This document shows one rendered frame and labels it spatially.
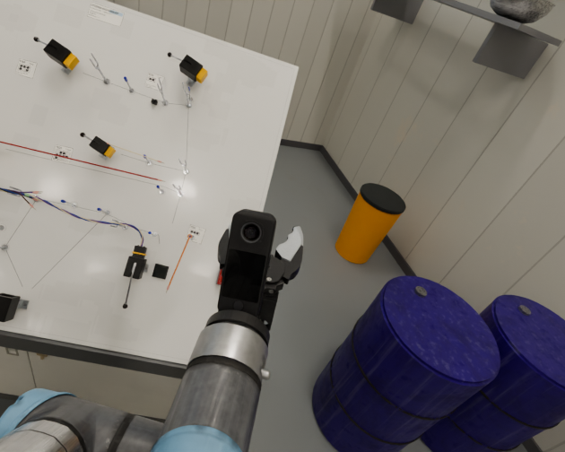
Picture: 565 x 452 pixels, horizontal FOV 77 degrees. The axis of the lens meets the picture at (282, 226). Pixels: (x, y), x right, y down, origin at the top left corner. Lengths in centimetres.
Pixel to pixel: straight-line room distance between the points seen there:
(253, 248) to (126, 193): 83
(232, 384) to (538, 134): 264
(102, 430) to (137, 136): 92
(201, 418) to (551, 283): 251
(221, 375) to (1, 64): 121
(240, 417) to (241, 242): 16
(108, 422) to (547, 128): 270
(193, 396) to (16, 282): 97
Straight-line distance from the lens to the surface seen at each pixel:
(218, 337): 36
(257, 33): 408
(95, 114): 125
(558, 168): 272
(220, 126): 119
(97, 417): 43
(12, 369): 153
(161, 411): 155
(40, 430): 39
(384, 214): 285
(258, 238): 37
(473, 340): 180
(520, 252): 278
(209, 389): 33
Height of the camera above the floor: 189
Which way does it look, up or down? 36 degrees down
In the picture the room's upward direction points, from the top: 22 degrees clockwise
